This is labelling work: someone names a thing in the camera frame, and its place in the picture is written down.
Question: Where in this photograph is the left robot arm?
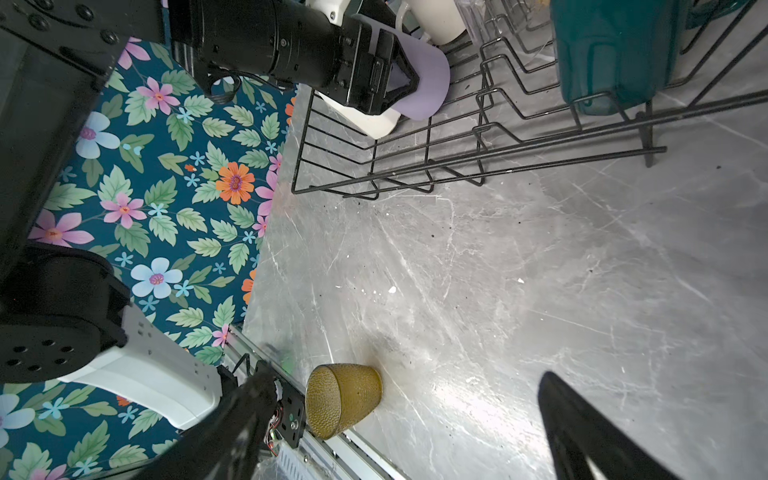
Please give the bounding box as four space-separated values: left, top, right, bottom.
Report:
1 1 419 430

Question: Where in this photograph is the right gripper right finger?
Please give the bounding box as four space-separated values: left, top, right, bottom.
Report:
537 371 677 479

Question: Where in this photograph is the black wire dish rack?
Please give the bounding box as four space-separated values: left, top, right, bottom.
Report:
290 0 767 200

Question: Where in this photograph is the cream mug with handle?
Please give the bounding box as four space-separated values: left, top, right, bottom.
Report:
320 93 401 140

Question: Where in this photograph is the clear glass cup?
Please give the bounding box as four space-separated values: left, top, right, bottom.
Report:
454 0 494 30

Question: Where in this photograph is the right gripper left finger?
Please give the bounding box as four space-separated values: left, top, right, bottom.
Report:
136 367 278 480

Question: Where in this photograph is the red interior white mug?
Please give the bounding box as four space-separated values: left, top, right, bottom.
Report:
395 0 466 46

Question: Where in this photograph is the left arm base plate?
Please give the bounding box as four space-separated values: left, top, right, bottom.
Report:
230 353 307 450

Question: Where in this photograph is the lilac plastic cup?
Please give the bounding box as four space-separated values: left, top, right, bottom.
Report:
353 14 450 121

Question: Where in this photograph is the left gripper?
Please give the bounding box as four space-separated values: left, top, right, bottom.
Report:
324 17 420 115

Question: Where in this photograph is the cream mug green handle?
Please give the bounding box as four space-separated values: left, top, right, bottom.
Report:
548 0 694 117

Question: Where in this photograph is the olive green glass cup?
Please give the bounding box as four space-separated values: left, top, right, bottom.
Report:
305 363 383 440

